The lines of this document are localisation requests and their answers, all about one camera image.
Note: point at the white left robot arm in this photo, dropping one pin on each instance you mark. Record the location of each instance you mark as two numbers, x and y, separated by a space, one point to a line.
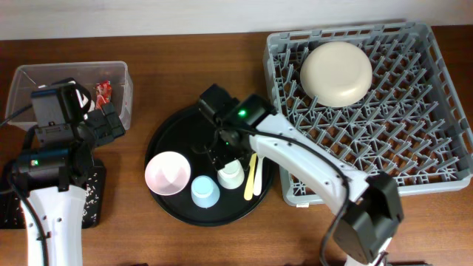
54 174

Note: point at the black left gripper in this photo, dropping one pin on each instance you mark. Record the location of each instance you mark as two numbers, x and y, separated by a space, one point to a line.
109 123

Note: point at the white cup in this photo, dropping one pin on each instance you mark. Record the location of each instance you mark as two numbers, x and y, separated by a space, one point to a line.
231 176

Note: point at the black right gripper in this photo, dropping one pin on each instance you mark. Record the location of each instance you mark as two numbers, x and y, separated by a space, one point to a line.
219 155

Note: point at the beige plate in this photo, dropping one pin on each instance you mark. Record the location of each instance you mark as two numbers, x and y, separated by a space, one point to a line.
336 74

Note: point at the red snack wrapper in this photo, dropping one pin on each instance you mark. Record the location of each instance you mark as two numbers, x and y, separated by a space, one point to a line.
103 94

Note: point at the white plastic fork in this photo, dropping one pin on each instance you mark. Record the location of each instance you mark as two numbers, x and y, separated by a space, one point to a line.
257 186

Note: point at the light blue cup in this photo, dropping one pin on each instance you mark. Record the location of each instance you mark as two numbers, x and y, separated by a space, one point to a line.
204 192

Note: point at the pink bowl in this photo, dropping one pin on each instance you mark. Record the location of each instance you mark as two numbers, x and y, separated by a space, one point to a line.
167 173

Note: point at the round black tray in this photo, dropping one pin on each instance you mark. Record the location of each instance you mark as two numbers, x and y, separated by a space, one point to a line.
182 132

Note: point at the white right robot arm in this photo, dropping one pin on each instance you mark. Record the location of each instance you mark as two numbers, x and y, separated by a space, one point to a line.
367 209

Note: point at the rice grains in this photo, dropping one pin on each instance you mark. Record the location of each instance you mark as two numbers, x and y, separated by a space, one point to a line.
90 192

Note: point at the grey dishwasher rack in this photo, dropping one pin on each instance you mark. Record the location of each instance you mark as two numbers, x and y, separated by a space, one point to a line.
410 124

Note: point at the clear plastic waste bin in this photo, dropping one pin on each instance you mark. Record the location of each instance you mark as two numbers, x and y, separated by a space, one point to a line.
28 78

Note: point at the rectangular black tray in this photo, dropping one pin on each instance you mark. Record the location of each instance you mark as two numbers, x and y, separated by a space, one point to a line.
92 199

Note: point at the yellow plastic knife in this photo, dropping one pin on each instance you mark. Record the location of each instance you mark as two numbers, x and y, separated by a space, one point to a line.
248 193

